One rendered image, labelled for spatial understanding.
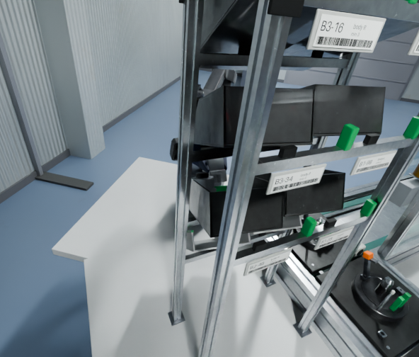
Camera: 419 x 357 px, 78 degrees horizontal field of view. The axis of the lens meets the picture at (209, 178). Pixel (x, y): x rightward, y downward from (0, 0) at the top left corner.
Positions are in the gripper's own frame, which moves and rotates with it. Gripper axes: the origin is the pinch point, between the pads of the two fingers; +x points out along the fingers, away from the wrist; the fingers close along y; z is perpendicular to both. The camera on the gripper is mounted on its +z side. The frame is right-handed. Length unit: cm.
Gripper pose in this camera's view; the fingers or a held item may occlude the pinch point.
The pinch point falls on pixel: (212, 160)
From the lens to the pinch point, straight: 65.1
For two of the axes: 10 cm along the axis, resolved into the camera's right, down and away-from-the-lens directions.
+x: 3.3, 7.6, -5.6
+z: 2.3, -6.4, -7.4
